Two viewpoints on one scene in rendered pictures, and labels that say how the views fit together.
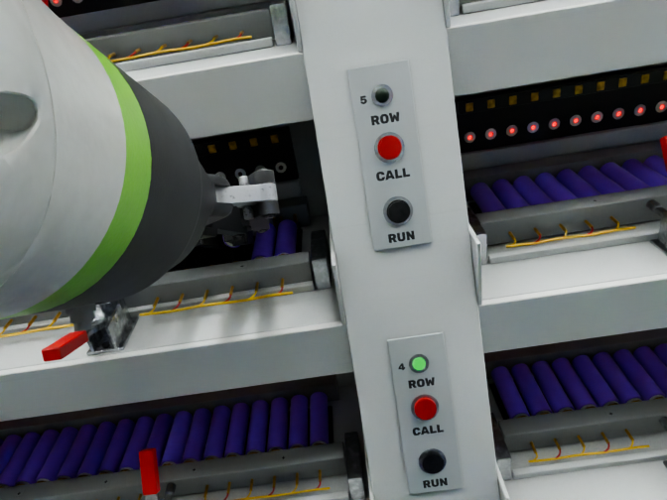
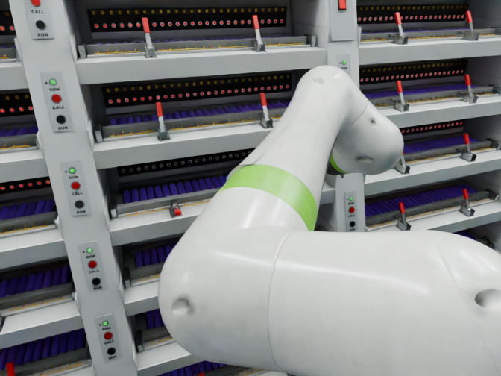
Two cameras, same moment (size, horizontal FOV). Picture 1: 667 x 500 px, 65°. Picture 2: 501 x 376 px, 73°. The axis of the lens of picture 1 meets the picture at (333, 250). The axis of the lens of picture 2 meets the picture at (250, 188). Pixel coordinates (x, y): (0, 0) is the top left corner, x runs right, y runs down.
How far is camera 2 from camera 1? 70 cm
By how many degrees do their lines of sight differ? 19
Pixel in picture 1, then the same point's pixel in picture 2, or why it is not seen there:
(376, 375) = (341, 201)
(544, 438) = (367, 222)
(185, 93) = not seen: hidden behind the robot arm
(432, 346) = (353, 194)
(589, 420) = (378, 217)
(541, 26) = not seen: hidden behind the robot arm
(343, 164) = not seen: hidden behind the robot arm
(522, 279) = (370, 177)
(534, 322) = (373, 188)
